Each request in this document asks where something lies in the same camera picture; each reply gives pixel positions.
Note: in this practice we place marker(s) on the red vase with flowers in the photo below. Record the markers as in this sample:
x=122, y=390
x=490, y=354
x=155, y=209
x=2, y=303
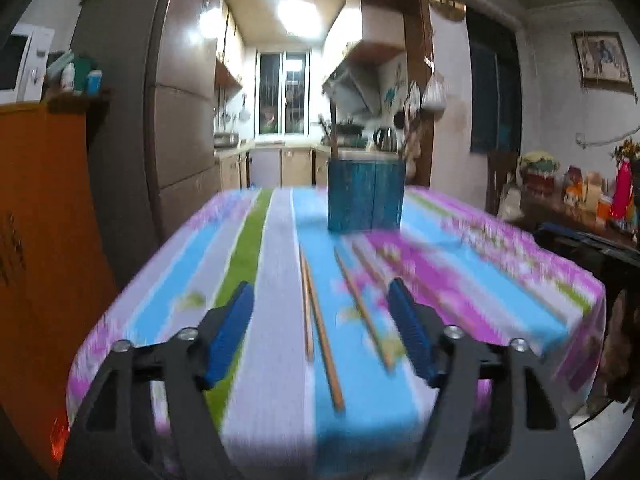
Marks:
x=622, y=190

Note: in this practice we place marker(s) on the gold wall clock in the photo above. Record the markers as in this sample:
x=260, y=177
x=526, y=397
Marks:
x=447, y=2

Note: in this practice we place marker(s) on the pale hanging cloth bag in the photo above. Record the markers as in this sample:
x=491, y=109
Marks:
x=411, y=102

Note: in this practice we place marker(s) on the barred kitchen window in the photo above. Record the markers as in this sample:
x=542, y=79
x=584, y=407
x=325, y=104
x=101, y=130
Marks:
x=282, y=92

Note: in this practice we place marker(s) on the fridge door sticker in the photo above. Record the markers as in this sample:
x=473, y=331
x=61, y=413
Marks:
x=205, y=2

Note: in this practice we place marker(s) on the white bottle red label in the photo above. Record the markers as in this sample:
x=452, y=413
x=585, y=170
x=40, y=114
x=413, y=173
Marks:
x=68, y=79

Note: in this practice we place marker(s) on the white paper bag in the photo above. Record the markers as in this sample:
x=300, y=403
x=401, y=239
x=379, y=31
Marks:
x=511, y=202

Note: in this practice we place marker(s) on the dark wooden chair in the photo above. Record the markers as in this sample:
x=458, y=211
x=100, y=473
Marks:
x=502, y=170

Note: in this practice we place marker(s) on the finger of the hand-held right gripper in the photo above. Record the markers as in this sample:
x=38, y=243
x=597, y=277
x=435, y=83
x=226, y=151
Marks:
x=590, y=242

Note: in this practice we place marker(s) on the pale carton box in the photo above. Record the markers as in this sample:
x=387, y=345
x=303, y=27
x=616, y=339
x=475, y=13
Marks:
x=57, y=65

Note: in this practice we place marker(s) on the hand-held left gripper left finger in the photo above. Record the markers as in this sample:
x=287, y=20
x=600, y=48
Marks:
x=232, y=325

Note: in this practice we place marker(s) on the dark room window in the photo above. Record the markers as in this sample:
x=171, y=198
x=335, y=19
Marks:
x=492, y=85

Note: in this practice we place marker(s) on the round hanging strainer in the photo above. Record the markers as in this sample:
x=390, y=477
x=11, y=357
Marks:
x=244, y=112

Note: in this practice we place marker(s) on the cream kitchen base cabinets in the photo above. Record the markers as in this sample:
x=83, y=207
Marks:
x=295, y=165

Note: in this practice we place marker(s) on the cream cabinet above hood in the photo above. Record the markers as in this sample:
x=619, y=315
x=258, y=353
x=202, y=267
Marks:
x=370, y=25

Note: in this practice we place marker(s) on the beige hanging bags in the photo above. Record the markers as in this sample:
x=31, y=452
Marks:
x=415, y=145

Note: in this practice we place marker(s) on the ceiling light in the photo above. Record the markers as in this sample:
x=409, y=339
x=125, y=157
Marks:
x=300, y=15

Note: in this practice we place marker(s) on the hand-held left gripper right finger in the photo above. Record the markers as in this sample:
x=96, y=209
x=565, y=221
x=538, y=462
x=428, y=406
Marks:
x=412, y=325

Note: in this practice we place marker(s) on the steel electric kettle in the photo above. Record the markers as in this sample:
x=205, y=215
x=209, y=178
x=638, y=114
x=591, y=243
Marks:
x=385, y=140

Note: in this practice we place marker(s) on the white microwave oven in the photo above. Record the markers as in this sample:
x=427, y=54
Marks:
x=22, y=65

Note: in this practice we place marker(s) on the blue perforated utensil holder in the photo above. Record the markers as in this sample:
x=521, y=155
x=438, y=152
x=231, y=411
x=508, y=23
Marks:
x=365, y=195

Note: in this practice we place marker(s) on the flower basket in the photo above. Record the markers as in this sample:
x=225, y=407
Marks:
x=539, y=172

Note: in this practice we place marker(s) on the framed wall picture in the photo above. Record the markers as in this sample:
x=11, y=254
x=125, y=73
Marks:
x=602, y=60

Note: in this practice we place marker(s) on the orange wooden cabinet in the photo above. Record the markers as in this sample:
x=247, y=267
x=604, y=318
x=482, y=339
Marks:
x=45, y=235

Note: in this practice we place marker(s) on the brown refrigerator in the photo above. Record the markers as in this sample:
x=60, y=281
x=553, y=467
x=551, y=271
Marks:
x=180, y=135

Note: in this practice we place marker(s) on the steel range hood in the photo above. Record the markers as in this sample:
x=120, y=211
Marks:
x=350, y=87

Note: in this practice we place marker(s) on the floral striped tablecloth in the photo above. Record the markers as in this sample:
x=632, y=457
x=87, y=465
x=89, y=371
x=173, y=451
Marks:
x=280, y=260

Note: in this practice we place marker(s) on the green cup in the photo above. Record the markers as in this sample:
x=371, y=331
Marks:
x=85, y=67

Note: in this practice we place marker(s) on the black wok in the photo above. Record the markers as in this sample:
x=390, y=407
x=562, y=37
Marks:
x=350, y=128

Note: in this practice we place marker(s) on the beige container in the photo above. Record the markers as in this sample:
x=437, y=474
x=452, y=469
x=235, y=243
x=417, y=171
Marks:
x=593, y=190

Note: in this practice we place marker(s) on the white hanging plastic bag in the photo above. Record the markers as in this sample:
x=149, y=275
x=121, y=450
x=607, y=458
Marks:
x=433, y=95

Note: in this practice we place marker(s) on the glass jar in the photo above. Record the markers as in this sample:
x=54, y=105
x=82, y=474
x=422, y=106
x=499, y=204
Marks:
x=574, y=185

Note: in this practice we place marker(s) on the dark wooden side table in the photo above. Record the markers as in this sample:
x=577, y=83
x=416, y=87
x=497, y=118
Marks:
x=545, y=210

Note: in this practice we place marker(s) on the cream wall cabinets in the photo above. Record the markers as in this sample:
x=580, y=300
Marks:
x=227, y=45

